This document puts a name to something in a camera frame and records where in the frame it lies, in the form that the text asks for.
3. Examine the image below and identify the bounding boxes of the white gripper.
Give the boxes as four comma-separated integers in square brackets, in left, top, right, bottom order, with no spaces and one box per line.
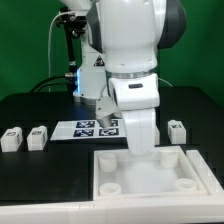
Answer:
[95,73,160,155]

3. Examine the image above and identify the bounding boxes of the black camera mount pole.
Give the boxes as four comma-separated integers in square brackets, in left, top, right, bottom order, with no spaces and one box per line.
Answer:
[56,14,87,74]

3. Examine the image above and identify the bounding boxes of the white U-shaped fence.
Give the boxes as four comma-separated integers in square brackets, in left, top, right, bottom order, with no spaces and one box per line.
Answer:
[0,149,224,224]

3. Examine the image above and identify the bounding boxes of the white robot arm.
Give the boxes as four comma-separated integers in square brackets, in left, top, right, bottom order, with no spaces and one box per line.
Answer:
[61,0,186,155]

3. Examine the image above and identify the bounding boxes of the white square tabletop tray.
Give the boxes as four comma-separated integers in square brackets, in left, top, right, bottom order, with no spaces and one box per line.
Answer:
[93,146,209,201]

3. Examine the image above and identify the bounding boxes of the white thin cable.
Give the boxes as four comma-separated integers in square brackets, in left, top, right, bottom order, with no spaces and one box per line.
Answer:
[47,11,76,93]

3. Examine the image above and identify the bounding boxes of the black cables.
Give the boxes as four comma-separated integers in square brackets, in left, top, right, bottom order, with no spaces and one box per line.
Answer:
[29,73,80,94]

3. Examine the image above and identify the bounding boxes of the white sheet with markers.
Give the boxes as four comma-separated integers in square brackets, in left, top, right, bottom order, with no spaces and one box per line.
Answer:
[51,119,126,141]

